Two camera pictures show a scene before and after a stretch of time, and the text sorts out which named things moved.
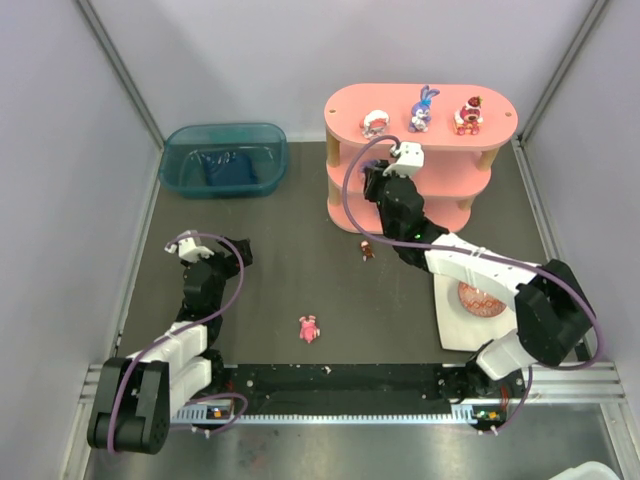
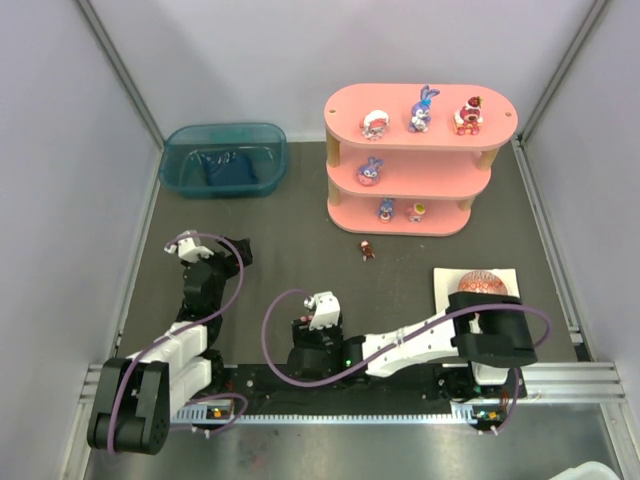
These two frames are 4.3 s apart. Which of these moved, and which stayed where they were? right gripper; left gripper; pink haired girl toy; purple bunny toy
Moved: right gripper
Stayed: purple bunny toy; left gripper; pink haired girl toy
